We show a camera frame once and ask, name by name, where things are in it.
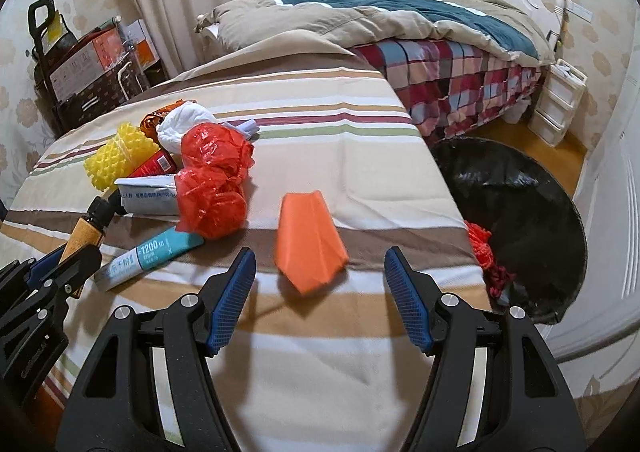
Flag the orange plastic bag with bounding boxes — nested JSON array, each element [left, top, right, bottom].
[[139, 100, 188, 137]]

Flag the red can with black cap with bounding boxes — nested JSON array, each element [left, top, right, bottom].
[[127, 148, 178, 179]]

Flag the teal white paper packet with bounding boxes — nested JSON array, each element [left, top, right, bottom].
[[94, 226, 205, 293]]

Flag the white door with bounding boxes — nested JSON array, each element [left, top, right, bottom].
[[550, 106, 640, 363]]

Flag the plaid bed sheet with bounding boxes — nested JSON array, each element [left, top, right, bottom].
[[350, 39, 546, 137]]

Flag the brown bottle black cap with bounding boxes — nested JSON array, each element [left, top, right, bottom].
[[59, 194, 123, 297]]

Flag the orange and white box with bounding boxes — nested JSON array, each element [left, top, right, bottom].
[[120, 19, 163, 75]]

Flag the brown cardboard box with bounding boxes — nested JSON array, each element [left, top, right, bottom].
[[50, 29, 126, 102]]

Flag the lavender cloth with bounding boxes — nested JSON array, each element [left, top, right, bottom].
[[222, 118, 261, 140]]

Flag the white bed with bedding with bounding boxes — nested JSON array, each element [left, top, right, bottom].
[[197, 0, 556, 65]]

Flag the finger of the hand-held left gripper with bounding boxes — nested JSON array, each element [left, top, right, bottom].
[[0, 247, 103, 349], [0, 249, 68, 293]]

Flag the red plastic bag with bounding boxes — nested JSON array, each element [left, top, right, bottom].
[[175, 166, 248, 240], [180, 122, 256, 183]]

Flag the red mesh bag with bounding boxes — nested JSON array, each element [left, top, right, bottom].
[[464, 221, 516, 300]]

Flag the striped tablecloth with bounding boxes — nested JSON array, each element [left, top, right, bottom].
[[0, 52, 493, 452]]

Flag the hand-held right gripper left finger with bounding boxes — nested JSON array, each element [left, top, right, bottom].
[[55, 247, 258, 452]]

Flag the yellow tag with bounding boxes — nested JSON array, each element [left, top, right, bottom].
[[46, 14, 78, 45]]

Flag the yellow bumpy foam sheet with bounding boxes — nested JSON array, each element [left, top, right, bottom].
[[83, 124, 160, 193]]

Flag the white crumpled cloth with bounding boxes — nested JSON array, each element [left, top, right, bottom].
[[156, 102, 218, 153]]

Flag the orange paper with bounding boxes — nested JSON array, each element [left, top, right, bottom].
[[273, 190, 350, 295]]

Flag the black trolley cart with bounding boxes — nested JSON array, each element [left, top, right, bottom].
[[27, 0, 83, 135]]

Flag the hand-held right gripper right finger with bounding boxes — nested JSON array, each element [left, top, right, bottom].
[[384, 246, 588, 452]]

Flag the white plastic drawer unit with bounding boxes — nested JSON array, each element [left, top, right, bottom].
[[530, 58, 588, 147]]

